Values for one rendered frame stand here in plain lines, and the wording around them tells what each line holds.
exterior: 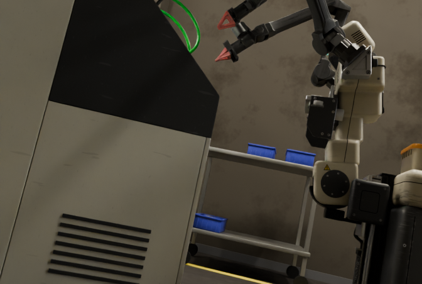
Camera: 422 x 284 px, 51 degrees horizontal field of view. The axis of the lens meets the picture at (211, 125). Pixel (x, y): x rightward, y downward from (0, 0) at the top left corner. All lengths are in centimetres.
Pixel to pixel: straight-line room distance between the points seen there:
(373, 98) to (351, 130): 15
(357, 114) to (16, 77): 125
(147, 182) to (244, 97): 336
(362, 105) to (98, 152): 101
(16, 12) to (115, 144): 56
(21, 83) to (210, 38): 369
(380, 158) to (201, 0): 266
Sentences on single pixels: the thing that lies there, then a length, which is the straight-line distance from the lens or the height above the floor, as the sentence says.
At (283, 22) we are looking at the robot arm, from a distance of 221.
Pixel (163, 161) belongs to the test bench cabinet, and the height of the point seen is 67.
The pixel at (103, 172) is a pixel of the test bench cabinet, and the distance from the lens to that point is 156.
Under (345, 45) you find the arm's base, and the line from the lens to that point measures 169.
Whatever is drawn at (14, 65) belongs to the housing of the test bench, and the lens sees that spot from 164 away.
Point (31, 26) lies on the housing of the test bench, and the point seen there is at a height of 102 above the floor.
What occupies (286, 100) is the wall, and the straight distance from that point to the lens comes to 478.
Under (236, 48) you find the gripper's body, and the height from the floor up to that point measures 130.
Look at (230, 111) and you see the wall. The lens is 481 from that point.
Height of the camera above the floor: 59
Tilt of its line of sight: 9 degrees up
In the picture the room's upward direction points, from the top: 12 degrees clockwise
